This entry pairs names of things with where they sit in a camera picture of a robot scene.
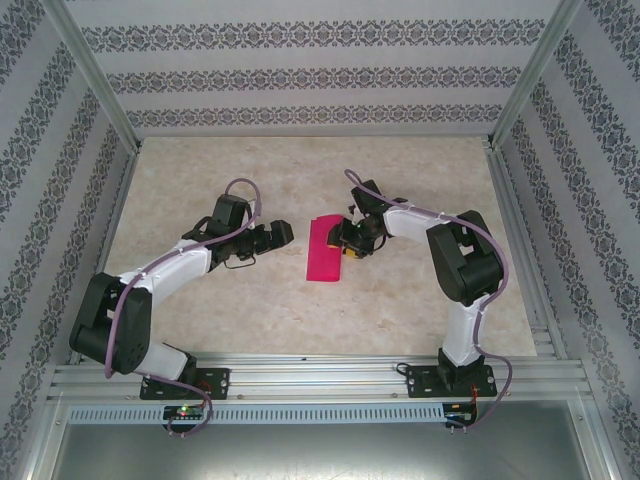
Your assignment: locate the pink paper sheet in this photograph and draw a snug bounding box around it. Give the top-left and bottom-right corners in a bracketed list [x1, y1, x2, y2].
[304, 213, 346, 285]

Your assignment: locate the grey metal sheet panel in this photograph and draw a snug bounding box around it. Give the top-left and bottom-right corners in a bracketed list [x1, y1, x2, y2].
[47, 422, 616, 480]

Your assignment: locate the thin black left gripper cable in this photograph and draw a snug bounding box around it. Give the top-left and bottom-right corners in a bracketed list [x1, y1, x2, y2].
[221, 251, 259, 272]

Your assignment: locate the aluminium mounting rail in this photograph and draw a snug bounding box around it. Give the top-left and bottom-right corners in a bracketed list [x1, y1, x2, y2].
[47, 351, 594, 404]

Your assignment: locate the aluminium side rail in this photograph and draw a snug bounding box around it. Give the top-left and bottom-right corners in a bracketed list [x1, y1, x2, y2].
[68, 144, 144, 366]
[485, 143, 570, 359]

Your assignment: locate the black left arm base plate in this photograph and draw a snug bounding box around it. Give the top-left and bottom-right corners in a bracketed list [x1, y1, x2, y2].
[139, 366, 233, 402]

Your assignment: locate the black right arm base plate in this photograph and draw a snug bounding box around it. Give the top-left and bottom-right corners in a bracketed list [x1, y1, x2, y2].
[405, 364, 498, 400]

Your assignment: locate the slotted grey cable duct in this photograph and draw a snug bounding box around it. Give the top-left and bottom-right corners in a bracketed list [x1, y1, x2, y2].
[67, 403, 447, 424]

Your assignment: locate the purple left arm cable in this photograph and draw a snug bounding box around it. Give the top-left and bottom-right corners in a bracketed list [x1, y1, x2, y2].
[101, 177, 265, 440]

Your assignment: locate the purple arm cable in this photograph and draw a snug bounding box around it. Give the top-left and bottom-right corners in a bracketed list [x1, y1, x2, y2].
[101, 177, 265, 440]
[343, 168, 517, 437]

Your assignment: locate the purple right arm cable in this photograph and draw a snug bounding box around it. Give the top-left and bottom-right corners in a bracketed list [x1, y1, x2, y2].
[343, 168, 517, 437]

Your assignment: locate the aluminium frame post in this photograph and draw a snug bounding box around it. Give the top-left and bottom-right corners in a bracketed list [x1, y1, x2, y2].
[42, 0, 142, 151]
[486, 0, 587, 150]

